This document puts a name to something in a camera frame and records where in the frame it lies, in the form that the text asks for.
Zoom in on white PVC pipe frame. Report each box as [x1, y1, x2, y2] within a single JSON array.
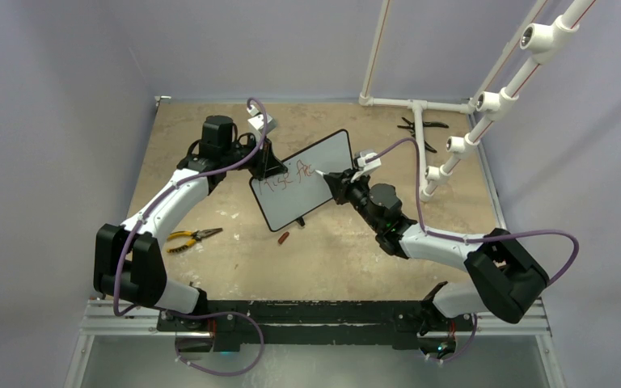
[[358, 1, 595, 202]]

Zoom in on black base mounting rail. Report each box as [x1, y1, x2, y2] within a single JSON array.
[[158, 300, 473, 352]]

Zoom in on red marker cap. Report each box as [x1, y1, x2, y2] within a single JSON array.
[[277, 231, 289, 245]]

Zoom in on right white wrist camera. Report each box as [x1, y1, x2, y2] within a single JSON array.
[[351, 150, 382, 183]]

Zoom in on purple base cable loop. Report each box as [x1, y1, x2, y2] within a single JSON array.
[[175, 311, 265, 377]]

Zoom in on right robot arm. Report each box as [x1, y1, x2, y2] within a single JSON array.
[[320, 169, 550, 329]]

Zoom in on aluminium extrusion frame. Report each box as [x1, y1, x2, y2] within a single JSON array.
[[64, 298, 566, 387]]

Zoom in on yellow-handled pliers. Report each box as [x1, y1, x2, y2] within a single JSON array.
[[166, 228, 223, 254]]

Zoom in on small black-framed whiteboard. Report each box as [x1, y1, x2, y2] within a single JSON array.
[[249, 129, 352, 232]]

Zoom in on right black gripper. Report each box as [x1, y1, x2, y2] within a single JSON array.
[[326, 167, 382, 231]]

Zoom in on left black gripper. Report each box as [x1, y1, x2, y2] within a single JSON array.
[[222, 133, 287, 182]]

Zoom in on black pliers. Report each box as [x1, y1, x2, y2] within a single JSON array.
[[396, 116, 450, 154]]

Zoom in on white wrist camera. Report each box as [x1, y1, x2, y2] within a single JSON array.
[[351, 150, 382, 183], [247, 105, 277, 139]]

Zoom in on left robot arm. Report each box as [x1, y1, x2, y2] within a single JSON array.
[[93, 112, 287, 331]]

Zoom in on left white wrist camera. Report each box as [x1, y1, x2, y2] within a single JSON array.
[[247, 105, 277, 139]]

